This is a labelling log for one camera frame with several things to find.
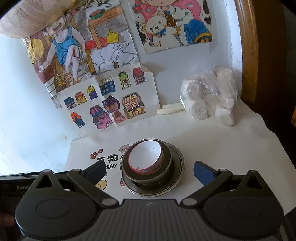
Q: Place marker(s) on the wooden chair back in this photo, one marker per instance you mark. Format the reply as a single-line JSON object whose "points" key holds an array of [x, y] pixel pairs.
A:
{"points": [[263, 40]]}

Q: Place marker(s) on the paper sheet with house drawings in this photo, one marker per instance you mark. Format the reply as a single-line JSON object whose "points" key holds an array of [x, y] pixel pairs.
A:
{"points": [[111, 99]]}

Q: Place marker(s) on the white bowl red rim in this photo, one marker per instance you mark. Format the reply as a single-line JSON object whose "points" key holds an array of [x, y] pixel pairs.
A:
{"points": [[159, 162], [145, 157]]}

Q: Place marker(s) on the beige lace fabric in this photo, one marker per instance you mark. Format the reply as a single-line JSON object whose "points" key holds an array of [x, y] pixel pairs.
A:
{"points": [[28, 17]]}

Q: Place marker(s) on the plastic bag of white rolls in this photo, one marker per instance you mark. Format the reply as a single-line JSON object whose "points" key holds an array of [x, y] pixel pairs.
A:
{"points": [[211, 93]]}

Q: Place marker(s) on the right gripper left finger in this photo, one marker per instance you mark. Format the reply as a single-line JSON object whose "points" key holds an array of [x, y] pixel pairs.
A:
{"points": [[85, 181]]}

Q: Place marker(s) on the white candle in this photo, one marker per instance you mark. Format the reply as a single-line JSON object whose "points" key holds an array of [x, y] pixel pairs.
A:
{"points": [[172, 105], [174, 109]]}

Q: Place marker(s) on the coloured drawing with teddy bear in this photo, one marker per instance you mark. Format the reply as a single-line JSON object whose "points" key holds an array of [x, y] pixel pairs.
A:
{"points": [[163, 25]]}

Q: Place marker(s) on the dark metal bowl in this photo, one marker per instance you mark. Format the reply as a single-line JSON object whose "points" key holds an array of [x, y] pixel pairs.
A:
{"points": [[146, 162]]}

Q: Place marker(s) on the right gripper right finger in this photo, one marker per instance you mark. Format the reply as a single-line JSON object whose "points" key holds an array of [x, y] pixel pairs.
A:
{"points": [[214, 182]]}

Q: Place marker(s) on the white candle rear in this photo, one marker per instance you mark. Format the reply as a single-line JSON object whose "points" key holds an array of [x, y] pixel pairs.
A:
{"points": [[172, 105]]}

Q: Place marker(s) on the coloured drawing of child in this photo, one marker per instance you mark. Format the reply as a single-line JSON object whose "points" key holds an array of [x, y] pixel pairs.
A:
{"points": [[90, 38]]}

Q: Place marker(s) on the white candle front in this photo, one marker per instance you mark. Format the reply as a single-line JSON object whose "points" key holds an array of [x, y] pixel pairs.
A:
{"points": [[174, 109]]}

